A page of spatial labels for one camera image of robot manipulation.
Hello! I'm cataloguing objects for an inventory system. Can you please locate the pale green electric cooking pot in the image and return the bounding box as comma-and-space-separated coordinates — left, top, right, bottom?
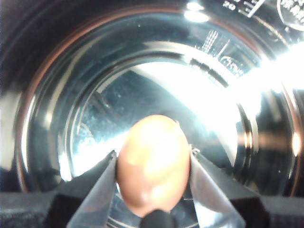
0, 0, 304, 228

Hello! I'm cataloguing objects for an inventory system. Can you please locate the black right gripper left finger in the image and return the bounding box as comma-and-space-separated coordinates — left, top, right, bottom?
45, 150, 119, 228

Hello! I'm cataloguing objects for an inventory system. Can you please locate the brown egg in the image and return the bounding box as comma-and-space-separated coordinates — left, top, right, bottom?
116, 114, 191, 218

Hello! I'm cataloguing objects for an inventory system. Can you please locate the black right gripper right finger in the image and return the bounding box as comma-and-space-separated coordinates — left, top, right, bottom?
189, 151, 272, 228

